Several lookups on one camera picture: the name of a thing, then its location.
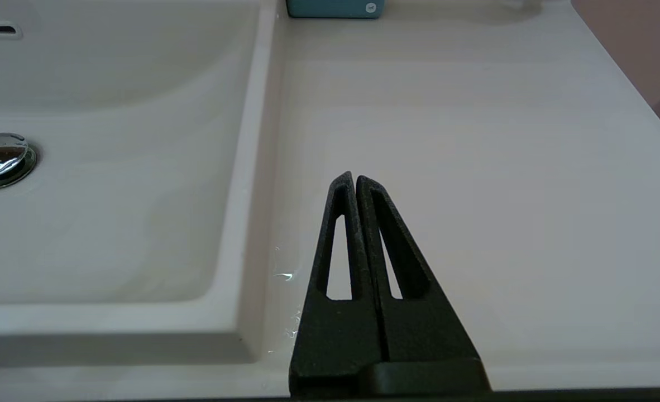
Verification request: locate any chrome drain stopper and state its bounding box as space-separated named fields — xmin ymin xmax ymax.
xmin=0 ymin=132 xmax=40 ymax=191

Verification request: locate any blue soap tray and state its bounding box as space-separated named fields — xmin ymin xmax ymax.
xmin=285 ymin=0 xmax=386 ymax=20

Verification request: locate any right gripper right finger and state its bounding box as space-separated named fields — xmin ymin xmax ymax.
xmin=356 ymin=175 xmax=481 ymax=363

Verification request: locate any white sink basin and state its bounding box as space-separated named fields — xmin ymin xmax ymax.
xmin=0 ymin=0 xmax=278 ymax=369

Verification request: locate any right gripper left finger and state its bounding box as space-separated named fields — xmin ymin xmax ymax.
xmin=289 ymin=171 xmax=384 ymax=399

